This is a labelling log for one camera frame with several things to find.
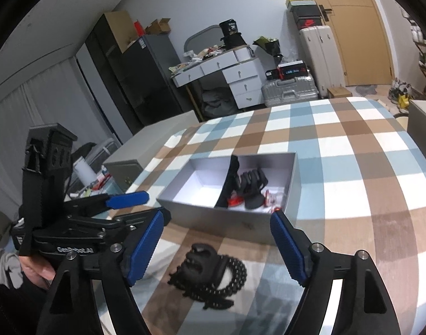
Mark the red gem ring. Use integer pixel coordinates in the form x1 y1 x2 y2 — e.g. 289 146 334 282
264 190 287 210

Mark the white curtain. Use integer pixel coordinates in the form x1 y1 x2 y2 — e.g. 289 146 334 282
0 59 123 213

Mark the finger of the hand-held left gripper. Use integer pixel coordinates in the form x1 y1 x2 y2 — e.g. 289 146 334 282
105 207 172 234
64 191 150 217

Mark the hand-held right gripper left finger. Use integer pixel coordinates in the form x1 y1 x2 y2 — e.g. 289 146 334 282
39 209 165 335

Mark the white bottle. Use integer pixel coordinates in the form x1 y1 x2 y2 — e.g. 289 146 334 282
73 157 97 186

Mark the pile of shoes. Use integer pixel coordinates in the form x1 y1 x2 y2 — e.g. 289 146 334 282
387 78 415 109

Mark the grey mattress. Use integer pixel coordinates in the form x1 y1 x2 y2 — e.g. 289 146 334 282
91 138 121 168

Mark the black door handle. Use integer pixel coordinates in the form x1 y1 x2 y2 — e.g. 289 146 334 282
318 3 334 21

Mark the grey door mat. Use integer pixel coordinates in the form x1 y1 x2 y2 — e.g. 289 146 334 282
354 84 380 96

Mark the plaid tablecloth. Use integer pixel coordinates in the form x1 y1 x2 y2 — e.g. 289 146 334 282
94 96 426 335

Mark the black box with teal display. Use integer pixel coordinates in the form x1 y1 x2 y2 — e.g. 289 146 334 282
277 61 310 81

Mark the black wrapped bouquet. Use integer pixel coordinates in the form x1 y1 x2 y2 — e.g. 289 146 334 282
253 37 282 58

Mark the white desk with drawers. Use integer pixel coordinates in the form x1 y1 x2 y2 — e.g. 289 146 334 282
171 45 263 123

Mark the desk clutter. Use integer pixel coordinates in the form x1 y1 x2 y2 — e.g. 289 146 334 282
169 45 231 75

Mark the silver suitcase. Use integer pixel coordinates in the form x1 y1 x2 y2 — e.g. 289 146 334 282
261 76 320 108

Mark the grey arched mirror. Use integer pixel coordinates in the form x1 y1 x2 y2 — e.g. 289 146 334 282
184 24 224 55

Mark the dark grey fridge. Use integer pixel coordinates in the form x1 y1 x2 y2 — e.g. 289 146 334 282
120 35 186 128

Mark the dark cloth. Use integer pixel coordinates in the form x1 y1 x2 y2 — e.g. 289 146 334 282
71 141 99 168

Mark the person's left hand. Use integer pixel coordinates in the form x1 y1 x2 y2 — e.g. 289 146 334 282
19 255 56 290

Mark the wooden door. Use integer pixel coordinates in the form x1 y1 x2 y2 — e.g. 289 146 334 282
297 0 397 88

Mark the open cardboard box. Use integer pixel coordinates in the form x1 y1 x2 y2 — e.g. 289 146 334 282
145 18 173 36

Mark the dark wardrobe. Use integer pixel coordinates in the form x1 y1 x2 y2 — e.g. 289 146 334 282
84 10 137 137

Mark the grey box right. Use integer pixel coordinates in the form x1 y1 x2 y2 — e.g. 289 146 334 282
406 99 426 141

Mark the black spiral hair tie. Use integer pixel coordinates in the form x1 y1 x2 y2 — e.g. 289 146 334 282
185 255 248 303

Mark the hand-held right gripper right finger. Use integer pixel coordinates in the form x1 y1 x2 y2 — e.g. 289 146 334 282
270 209 402 335

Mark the silver cardboard box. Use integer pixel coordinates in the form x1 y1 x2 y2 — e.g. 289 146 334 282
156 151 301 222

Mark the white upright suitcase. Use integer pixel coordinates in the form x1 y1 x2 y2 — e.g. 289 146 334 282
300 25 346 99

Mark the small cardboard box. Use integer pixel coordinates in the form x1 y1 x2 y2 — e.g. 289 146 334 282
326 87 353 99

